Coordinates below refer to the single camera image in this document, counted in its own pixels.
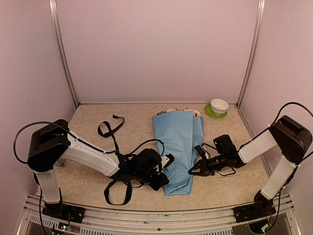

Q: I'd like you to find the green plastic saucer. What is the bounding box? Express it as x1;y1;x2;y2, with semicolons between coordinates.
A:
204;104;227;119

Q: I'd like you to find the aluminium table frame rail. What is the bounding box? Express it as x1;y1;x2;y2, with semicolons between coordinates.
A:
15;194;304;235

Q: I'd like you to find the left corner metal post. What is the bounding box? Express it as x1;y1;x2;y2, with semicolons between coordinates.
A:
49;0;80;109

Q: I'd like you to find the right corner metal post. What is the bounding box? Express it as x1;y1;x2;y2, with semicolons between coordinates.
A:
236;0;266;109

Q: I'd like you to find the blue wrapping paper sheet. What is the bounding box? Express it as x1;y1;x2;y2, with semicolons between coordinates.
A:
152;112;204;196

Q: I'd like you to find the black printed ribbon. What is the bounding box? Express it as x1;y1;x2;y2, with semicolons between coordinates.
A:
97;115;133;206

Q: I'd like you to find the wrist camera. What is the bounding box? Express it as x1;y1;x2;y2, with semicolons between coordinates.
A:
195;145;211;160
161;154;175;168

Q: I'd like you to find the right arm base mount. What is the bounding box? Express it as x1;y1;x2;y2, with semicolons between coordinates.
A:
233;191;276;223

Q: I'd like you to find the fake flower bunch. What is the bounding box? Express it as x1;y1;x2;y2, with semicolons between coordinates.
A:
156;108;201;118

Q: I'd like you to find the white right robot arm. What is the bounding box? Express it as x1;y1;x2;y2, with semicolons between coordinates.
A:
188;116;313;217

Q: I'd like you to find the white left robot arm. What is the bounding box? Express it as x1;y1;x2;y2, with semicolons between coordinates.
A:
27;119;175;218

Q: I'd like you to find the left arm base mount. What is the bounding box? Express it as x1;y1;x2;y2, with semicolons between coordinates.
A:
42;201;85;224

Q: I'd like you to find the corner metal post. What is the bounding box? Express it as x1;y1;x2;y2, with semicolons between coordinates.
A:
49;0;80;109
236;0;266;109

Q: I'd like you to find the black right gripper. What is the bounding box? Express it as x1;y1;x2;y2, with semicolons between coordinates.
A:
188;153;227;176

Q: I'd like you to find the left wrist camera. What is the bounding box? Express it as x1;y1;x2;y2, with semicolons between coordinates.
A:
161;154;175;168

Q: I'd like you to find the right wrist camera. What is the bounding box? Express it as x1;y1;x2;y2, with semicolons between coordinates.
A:
195;145;211;160

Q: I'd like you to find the white ceramic bowl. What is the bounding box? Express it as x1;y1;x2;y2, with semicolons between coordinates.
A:
210;98;229;115

